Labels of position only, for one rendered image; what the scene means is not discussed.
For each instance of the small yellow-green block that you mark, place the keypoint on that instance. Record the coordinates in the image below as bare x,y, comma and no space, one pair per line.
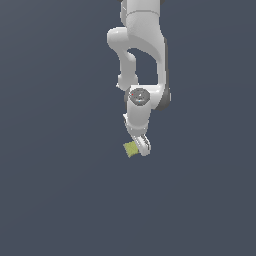
130,149

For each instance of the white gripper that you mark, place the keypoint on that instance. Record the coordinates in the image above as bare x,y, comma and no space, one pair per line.
138,124

